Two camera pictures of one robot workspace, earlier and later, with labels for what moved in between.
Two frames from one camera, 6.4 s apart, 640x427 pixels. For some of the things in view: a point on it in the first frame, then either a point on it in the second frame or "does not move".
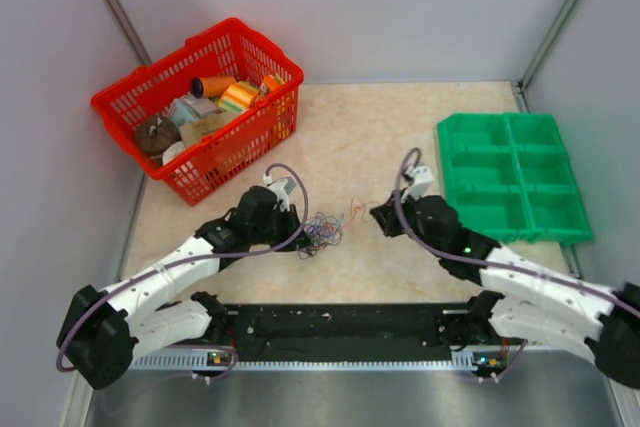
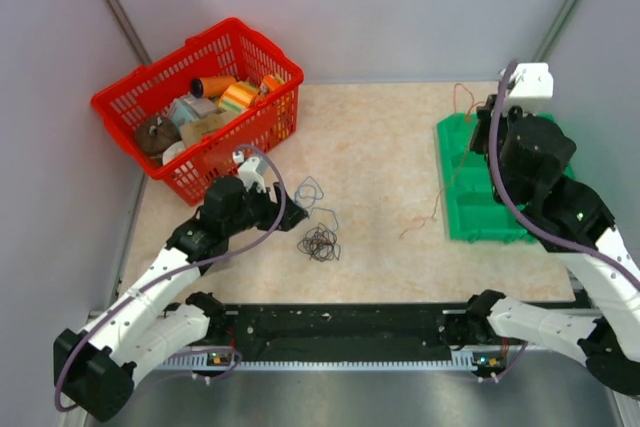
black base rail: x=337 y=331 does not move
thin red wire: x=356 y=210 → x=473 y=106
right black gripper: x=384 y=216 → x=483 y=114
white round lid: x=172 y=151 does not move
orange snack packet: x=271 y=82 does not move
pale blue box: x=185 y=109 does not move
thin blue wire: x=335 y=229 → x=306 y=196
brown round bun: x=154 y=133 does not move
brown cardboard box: x=191 y=133 does not move
